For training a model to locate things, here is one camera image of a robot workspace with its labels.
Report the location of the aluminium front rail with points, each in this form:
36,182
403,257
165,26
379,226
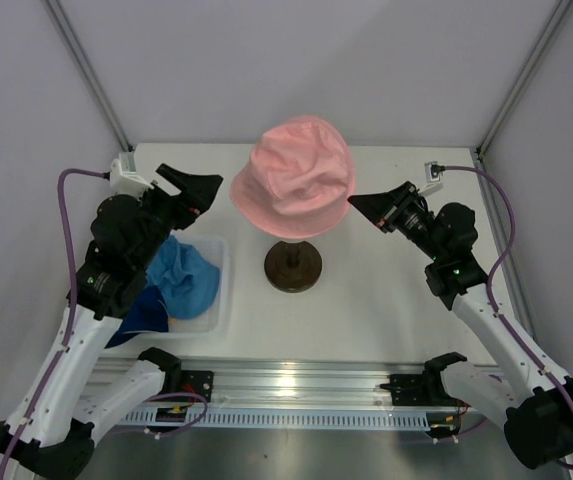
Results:
298,385

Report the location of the white slotted cable duct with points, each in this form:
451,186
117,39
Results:
375,420

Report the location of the right aluminium frame post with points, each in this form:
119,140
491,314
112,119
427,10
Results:
545,39

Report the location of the clear plastic bin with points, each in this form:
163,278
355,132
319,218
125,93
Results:
215,250

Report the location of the pink bucket hat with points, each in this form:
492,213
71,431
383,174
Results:
297,181

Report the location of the left aluminium frame post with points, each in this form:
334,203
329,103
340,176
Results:
71,41

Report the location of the right side aluminium rail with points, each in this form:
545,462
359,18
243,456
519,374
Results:
504,236

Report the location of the brown round wooden stand base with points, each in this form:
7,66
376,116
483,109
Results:
293,267

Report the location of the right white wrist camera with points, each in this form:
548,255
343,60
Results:
433,174

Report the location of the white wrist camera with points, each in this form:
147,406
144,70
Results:
433,174
123,177

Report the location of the light blue bucket hat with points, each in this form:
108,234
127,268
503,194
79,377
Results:
187,282

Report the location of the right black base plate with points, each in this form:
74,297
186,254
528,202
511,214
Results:
414,390

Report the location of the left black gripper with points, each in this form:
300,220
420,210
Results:
199,191

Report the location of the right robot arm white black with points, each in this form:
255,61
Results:
533,403

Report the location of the aluminium rail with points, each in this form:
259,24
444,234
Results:
298,385
504,236

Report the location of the dark blue hat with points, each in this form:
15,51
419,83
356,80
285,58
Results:
147,314

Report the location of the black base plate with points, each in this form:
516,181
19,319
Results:
199,382
414,390

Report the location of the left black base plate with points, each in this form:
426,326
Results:
199,382

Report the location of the aluminium frame post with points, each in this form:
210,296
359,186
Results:
545,39
71,41

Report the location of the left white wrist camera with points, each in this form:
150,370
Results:
123,177

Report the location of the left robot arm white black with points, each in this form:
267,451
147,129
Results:
53,432

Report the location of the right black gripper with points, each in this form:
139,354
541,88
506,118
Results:
380,206

